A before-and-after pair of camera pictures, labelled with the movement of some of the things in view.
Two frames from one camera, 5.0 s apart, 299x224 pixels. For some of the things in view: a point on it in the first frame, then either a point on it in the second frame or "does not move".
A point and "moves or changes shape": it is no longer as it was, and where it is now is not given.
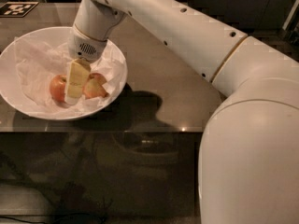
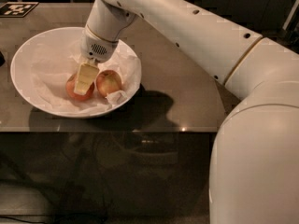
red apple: x=57 y=87 moves or changes shape
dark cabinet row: x=251 y=9 does not move
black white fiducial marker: x=16 y=8 does not move
